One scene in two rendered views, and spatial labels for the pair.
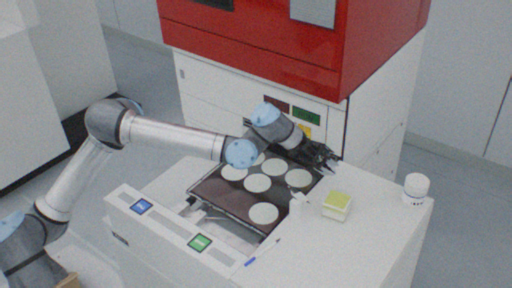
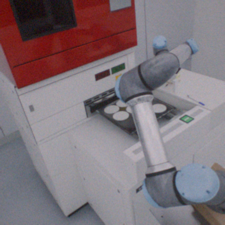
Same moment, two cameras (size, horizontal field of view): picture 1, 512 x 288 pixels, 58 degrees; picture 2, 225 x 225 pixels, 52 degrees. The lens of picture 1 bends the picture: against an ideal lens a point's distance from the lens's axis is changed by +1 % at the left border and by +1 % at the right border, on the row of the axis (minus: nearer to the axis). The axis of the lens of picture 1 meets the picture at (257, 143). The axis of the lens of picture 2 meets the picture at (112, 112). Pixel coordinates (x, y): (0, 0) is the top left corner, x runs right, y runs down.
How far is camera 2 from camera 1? 158 cm
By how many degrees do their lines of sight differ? 56
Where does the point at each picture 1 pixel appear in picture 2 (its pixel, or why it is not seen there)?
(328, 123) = (128, 64)
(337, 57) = (134, 19)
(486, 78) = not seen: hidden behind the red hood
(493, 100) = not seen: hidden behind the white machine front
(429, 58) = not seen: hidden behind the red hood
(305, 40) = (119, 19)
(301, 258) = (199, 92)
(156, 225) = (169, 135)
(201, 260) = (199, 119)
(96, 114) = (165, 61)
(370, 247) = (193, 78)
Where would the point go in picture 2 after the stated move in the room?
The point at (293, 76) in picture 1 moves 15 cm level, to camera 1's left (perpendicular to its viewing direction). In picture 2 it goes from (116, 44) to (110, 53)
